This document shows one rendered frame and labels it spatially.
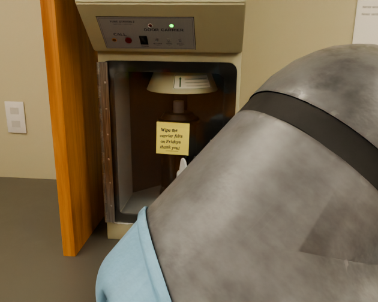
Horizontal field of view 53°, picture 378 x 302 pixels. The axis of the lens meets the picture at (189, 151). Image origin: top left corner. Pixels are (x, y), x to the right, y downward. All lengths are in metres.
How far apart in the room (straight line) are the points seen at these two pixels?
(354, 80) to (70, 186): 0.78
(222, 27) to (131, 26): 0.18
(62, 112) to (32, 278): 0.36
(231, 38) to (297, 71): 0.61
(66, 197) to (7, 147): 0.69
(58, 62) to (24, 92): 0.65
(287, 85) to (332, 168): 0.05
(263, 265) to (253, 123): 0.07
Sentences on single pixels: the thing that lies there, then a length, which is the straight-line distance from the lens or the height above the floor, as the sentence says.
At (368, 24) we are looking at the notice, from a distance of 1.36.
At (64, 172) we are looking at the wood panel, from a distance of 0.89.
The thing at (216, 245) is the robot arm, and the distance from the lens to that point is 0.16.
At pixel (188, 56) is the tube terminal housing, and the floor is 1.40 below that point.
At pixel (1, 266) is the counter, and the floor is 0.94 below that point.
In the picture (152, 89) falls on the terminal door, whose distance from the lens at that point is 0.87.
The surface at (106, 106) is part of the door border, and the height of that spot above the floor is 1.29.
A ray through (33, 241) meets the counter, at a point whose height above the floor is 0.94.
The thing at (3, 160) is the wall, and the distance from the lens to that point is 1.59.
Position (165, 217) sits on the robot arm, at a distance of 0.18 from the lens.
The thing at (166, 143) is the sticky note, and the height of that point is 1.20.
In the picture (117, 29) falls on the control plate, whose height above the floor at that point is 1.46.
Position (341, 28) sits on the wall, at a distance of 1.34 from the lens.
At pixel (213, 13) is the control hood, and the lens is 0.76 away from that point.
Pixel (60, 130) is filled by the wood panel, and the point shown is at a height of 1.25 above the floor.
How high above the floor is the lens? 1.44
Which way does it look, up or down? 16 degrees down
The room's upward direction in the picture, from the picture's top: 1 degrees clockwise
